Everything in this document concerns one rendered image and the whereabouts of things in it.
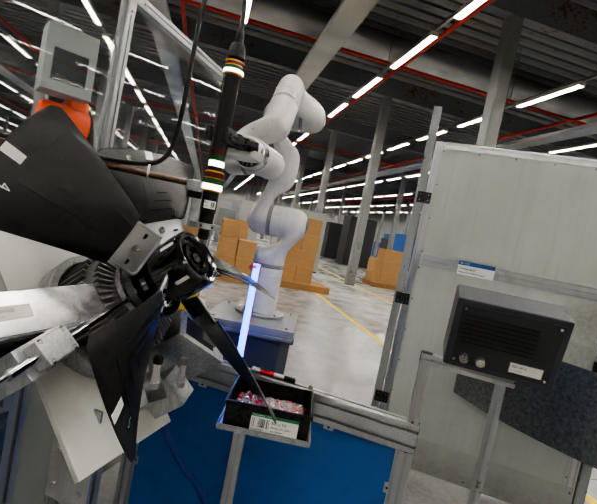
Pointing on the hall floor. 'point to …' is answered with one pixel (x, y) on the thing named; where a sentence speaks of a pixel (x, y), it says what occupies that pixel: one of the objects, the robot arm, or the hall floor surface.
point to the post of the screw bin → (232, 468)
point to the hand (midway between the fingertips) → (221, 135)
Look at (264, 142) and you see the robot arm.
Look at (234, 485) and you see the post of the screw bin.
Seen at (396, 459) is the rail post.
